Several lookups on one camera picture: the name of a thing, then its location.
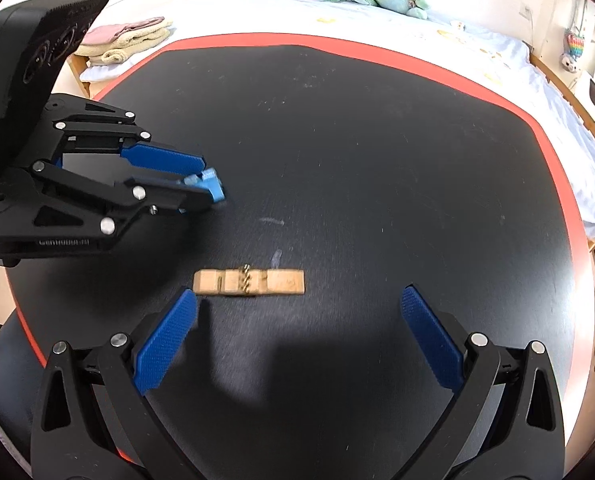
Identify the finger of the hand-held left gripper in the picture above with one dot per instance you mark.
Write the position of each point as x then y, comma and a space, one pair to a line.
177, 196
167, 157

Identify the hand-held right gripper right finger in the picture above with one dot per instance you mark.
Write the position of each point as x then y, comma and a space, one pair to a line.
430, 340

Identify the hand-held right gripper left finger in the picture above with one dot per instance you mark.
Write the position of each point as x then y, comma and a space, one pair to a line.
170, 340

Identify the wooden clothespin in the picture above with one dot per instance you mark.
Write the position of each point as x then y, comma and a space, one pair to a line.
277, 282

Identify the folded towels pink beige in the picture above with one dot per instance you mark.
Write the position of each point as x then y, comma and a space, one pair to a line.
122, 52

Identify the pink folded cloth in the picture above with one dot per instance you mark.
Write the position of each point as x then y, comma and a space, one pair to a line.
127, 27

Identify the small hanging plush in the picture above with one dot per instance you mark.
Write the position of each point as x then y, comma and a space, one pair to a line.
570, 62

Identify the small white item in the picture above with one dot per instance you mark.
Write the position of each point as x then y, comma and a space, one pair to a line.
457, 24

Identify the rainbow hanging bag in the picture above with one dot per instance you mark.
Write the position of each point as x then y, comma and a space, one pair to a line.
575, 42

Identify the white wall outlet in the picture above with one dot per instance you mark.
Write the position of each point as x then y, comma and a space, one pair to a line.
526, 12

